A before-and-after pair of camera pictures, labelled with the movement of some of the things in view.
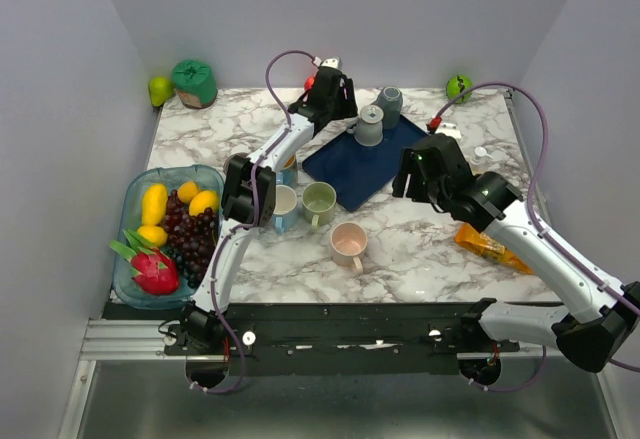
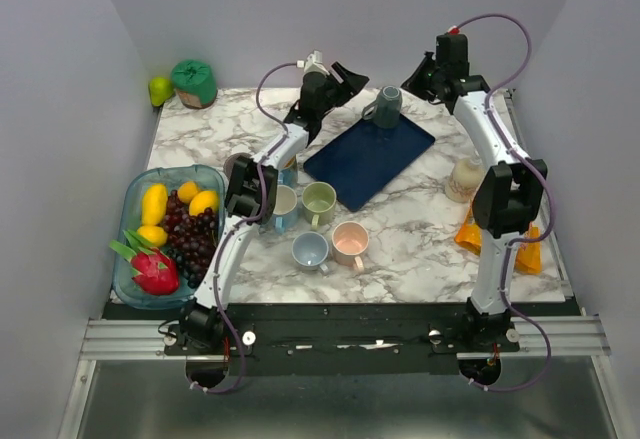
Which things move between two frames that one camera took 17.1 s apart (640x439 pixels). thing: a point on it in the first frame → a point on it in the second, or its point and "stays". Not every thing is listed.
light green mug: x=318 y=202 stays
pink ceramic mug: x=348 y=243 stays
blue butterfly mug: x=288 y=175 stays
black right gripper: x=409 y=163 → x=413 y=82
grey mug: x=368 y=131 → x=310 y=250
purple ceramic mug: x=227 y=161 stays
